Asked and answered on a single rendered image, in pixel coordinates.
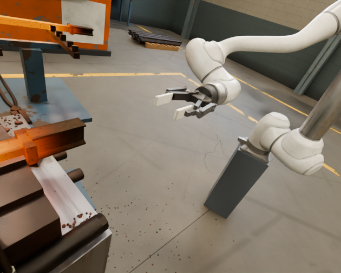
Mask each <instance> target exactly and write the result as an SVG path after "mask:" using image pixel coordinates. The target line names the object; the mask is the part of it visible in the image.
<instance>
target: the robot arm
mask: <svg viewBox="0 0 341 273"><path fill-rule="evenodd" d="M336 34H337V35H341V0H339V1H337V2H335V3H334V4H332V5H331V6H329V7H328V8H326V9H325V10H324V11H323V12H322V13H320V14H319V15H318V16H317V17H315V18H314V19H313V20H312V21H311V22H310V23H309V24H308V25H307V26H306V27H305V28H304V29H302V30H301V31H300V32H298V33H296V34H294V35H290V36H237V37H232V38H228V39H226V40H223V41H221V42H216V41H211V42H206V41H205V40H204V39H201V38H194V39H192V40H191V41H190V42H189V43H188V44H187V46H186V49H185V54H186V60H187V63H188V65H189V67H190V69H191V70H192V72H193V73H194V75H195V76H196V77H197V78H198V79H199V80H200V82H201V83H202V86H200V87H198V88H197V89H196V90H188V89H187V86H183V87H176V88H167V89H166V92H165V94H162V95H158V96H155V100H154V106H159V105H162V104H166V103H169V102H171V100H185V101H186V102H194V103H195V105H194V106H192V105H190V106H186V107H183V108H180V109H177V110H176V111H175V114H174V117H173V120H177V119H180V118H183V117H185V116H186V117H189V116H195V115H196V116H197V118H198V119H200V118H202V117H203V116H205V115H206V114H208V113H209V112H213V111H214V110H215V108H216V106H218V105H225V104H228V103H230V102H232V101H233V100H234V99H235V98H237V97H238V95H239V94H240V91H241V86H240V83H239V82H238V80H237V79H235V78H234V77H233V76H231V75H230V74H229V73H228V72H227V71H226V70H225V69H224V68H223V66H222V65H223V64H224V63H225V58H226V56H227V55H229V54H230V53H232V52H235V51H256V52H266V53H290V52H294V51H299V50H302V49H304V48H307V47H309V46H311V45H313V44H316V43H318V42H320V41H323V40H325V39H328V38H330V37H332V36H334V35H336ZM200 107H202V108H201V109H199V108H200ZM198 109H199V110H198ZM340 115H341V69H340V71H339V72H338V74H337V75H336V77H335V78H334V79H333V81H332V82H331V84H330V85H329V87H328V88H327V90H326V91H325V93H324V94H323V96H322V97H321V98H320V100H319V101H318V103H317V104H316V105H315V107H314V109H313V110H312V112H311V113H310V114H309V116H308V117H307V119H306V120H305V121H304V123H303V124H302V126H301V127H300V128H297V129H294V130H292V131H291V130H290V129H289V127H290V122H289V120H288V118H287V117H286V116H284V115H282V114H280V113H277V112H272V113H269V114H267V115H265V116H264V117H263V118H262V119H260V120H259V122H258V123H257V124H256V126H255V127H254V129H253V131H252V132H251V134H250V136H249V138H248V137H245V138H242V137H238V139H237V140H238V141H239V142H240V143H242V144H243V145H242V146H241V148H240V150H241V151H243V152H246V153H248V154H250V155H252V156H254V157H256V158H257V159H259V160H261V161H263V162H264V163H266V164H268V163H269V160H268V156H269V153H270V152H271V153H272V154H273V155H274V156H275V157H276V158H277V159H278V160H279V161H280V162H281V163H283V164H284V165H285V166H286V167H288V168H289V169H291V170H292V171H294V172H296V173H299V174H302V175H306V176H308V175H310V174H313V173H315V172H316V171H318V170H319V169H320V168H321V167H322V166H323V163H324V157H323V155H322V154H321V152H322V148H323V146H324V143H323V140H322V137H323V136H324V135H325V133H326V132H327V131H328V130H329V129H330V127H331V126H332V125H333V124H334V123H335V121H336V120H337V119H338V118H339V117H340Z"/></svg>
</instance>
